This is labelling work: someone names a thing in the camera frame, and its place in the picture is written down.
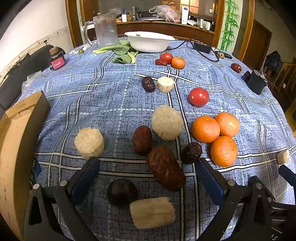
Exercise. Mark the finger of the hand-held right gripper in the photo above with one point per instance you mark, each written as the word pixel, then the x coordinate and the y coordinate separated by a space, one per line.
pixel 285 220
pixel 288 172

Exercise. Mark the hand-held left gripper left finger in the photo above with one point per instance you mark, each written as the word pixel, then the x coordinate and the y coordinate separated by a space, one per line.
pixel 86 178

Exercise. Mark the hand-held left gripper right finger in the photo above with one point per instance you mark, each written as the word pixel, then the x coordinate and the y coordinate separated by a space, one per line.
pixel 209 178

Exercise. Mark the orange mandarin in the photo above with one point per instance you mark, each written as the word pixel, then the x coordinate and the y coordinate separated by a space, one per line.
pixel 178 63
pixel 205 129
pixel 223 151
pixel 228 124

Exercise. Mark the red date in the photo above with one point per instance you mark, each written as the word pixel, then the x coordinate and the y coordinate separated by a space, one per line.
pixel 161 62
pixel 165 168
pixel 191 153
pixel 236 68
pixel 142 140

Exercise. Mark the dark round date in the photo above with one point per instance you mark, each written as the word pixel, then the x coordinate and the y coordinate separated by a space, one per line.
pixel 121 192

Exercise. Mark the brown cardboard box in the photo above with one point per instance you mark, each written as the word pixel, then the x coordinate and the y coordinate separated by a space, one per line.
pixel 16 148

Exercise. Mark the red tomato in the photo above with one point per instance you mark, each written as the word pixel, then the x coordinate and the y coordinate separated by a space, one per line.
pixel 166 58
pixel 198 96

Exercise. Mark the blue plaid tablecloth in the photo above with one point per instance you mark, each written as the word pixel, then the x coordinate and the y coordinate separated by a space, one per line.
pixel 104 104

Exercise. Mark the wooden chair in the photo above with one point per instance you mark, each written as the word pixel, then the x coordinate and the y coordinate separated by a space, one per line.
pixel 285 81

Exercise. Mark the dark backpack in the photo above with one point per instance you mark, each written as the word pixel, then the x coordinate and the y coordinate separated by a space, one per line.
pixel 274 61

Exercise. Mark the dark wrinkled date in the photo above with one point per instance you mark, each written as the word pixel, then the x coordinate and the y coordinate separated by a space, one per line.
pixel 148 84

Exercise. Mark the clear plastic wrapper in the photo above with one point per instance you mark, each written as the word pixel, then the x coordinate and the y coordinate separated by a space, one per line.
pixel 31 80

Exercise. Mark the red jar with cork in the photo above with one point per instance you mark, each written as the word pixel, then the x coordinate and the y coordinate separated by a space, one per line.
pixel 57 61

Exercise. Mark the small wooden trinket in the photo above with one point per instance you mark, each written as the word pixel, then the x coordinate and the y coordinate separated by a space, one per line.
pixel 221 54

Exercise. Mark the green bok choy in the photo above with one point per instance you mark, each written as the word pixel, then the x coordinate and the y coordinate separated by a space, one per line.
pixel 124 58
pixel 113 48

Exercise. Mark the small green olive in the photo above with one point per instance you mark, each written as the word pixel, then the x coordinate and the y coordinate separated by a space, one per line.
pixel 80 50

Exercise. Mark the black sofa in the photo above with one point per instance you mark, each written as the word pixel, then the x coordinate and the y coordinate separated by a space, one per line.
pixel 25 64

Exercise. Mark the black power adapter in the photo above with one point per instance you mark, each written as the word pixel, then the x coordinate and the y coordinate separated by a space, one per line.
pixel 202 47

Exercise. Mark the brown wooden door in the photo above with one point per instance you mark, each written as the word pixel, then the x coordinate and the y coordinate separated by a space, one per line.
pixel 256 44

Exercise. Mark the white bowl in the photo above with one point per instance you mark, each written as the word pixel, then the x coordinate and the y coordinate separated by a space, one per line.
pixel 150 42

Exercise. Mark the wooden counter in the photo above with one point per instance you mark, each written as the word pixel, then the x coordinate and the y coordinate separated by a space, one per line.
pixel 185 30

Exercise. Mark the clear plastic pitcher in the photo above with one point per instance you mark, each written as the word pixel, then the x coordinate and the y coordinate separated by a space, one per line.
pixel 105 29

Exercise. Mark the translucent plastic bag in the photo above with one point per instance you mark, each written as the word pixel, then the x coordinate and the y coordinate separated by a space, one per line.
pixel 165 12

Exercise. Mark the bamboo wall painting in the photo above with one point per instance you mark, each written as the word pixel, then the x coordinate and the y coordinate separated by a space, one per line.
pixel 230 23

